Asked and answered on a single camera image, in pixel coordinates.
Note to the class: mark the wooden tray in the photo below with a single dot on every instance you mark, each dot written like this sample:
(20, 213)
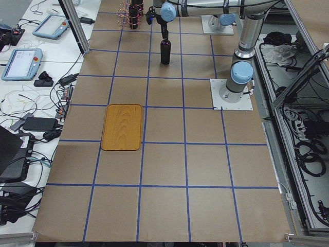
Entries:
(122, 127)

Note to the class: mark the aluminium frame post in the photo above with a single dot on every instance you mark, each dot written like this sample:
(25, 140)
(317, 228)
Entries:
(75, 25)

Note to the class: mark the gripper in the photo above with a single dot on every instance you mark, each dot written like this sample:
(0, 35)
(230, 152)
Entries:
(163, 27)

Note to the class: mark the teach pendant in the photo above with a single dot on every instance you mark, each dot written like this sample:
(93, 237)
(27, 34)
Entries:
(23, 64)
(52, 27)

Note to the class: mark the black laptop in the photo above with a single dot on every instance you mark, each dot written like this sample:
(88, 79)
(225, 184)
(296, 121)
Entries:
(15, 151)

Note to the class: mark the black power adapter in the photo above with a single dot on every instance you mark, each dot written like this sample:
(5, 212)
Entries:
(39, 124)

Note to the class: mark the teach pendant near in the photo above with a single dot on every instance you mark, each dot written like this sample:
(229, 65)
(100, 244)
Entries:
(23, 64)

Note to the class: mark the copper wire bottle basket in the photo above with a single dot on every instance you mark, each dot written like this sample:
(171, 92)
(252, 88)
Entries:
(122, 13)

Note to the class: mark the white crumpled cloth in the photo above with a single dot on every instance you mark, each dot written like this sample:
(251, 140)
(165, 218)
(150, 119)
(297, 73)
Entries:
(281, 55)

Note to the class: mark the teach pendant far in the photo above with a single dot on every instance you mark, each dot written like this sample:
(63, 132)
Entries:
(52, 27)

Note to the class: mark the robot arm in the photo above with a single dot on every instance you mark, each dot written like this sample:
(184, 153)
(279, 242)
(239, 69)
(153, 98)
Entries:
(203, 57)
(217, 22)

